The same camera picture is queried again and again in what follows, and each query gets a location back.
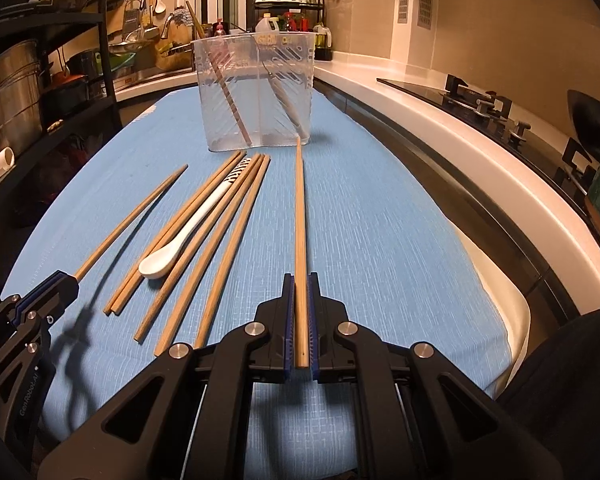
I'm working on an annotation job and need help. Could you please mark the white ceramic spoon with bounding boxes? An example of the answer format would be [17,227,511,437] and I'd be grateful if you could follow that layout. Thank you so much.
[138,157,251,280]

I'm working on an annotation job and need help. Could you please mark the wooden chopstick crossing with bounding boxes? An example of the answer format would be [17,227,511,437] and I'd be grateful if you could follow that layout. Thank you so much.
[133,153,262,345]

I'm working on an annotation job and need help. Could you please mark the chrome kitchen faucet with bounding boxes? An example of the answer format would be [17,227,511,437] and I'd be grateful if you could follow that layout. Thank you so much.
[157,6,194,58]

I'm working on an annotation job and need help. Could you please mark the blue table cloth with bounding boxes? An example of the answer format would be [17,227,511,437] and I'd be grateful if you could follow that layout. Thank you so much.
[0,84,514,480]

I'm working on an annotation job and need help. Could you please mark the stacked steel pots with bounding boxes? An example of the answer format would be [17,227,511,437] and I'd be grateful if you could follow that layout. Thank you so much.
[0,40,43,155]

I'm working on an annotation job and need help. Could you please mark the orange pot lid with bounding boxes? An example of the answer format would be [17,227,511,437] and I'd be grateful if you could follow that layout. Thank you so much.
[50,72,88,88]

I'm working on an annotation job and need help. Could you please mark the black storage shelf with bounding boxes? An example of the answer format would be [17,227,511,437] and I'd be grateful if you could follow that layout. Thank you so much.
[0,0,125,198]

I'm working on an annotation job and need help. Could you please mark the wooden cutting board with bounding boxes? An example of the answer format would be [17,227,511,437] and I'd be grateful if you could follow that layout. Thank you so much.
[156,6,194,72]

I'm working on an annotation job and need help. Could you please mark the metal box grater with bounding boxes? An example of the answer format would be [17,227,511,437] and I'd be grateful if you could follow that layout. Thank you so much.
[122,0,144,42]

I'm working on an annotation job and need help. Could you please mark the black gas stove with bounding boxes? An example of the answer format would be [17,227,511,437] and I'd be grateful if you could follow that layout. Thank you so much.
[377,74,600,210]

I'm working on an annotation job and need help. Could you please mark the clear plastic utensil holder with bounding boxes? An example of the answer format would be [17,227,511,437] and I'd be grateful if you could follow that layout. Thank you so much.
[193,32,315,152]

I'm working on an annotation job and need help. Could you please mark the black wok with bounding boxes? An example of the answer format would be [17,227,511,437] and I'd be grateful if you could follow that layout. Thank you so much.
[567,89,600,163]

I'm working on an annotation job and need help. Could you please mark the yellow oil jug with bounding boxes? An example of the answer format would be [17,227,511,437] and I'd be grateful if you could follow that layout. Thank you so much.
[254,12,279,34]

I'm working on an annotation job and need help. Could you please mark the black condiment rack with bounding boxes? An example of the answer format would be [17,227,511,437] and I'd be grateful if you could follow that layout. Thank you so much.
[253,0,332,61]

